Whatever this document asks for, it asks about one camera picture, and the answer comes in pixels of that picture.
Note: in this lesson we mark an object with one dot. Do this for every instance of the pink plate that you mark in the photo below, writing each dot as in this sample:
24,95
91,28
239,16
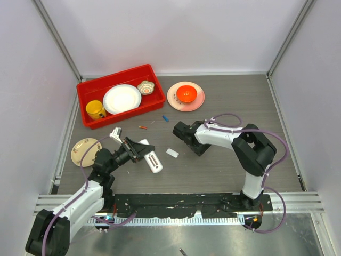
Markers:
181,106

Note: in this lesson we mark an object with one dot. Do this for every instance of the white battery cover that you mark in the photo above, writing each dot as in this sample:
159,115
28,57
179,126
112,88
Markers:
172,152

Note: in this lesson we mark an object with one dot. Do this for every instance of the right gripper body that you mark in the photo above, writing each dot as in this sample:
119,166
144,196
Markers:
200,149

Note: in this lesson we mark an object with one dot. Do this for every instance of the orange bowl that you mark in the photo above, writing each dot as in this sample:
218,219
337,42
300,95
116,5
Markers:
186,93

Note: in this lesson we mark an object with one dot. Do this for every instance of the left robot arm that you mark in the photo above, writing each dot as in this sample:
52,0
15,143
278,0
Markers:
53,231

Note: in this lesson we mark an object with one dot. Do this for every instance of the cream floral plate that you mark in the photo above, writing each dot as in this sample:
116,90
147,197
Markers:
79,149

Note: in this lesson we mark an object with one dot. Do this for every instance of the small dark object on floor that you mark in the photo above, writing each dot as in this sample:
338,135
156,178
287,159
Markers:
182,252

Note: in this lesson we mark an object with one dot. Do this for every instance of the white paper plate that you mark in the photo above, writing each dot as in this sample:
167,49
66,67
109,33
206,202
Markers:
121,98

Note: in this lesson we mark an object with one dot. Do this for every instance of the small flower-shaped bowl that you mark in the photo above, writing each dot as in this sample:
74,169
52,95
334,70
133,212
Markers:
146,87

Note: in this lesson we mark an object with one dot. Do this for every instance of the yellow mug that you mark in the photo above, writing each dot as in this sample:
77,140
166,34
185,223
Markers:
95,110

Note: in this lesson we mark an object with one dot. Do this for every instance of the white cable duct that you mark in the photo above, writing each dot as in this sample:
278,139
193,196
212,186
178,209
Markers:
197,220

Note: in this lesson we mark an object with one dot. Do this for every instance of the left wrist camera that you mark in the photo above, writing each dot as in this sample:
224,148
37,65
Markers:
116,135

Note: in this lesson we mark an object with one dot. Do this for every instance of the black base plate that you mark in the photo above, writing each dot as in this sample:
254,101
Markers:
180,206

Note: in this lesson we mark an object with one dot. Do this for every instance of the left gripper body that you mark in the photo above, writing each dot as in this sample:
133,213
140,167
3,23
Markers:
128,150

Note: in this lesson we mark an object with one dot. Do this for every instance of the red plastic bin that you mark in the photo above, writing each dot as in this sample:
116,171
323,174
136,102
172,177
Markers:
96,89

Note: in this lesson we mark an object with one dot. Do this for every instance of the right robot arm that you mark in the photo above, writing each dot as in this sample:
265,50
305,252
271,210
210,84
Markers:
253,149

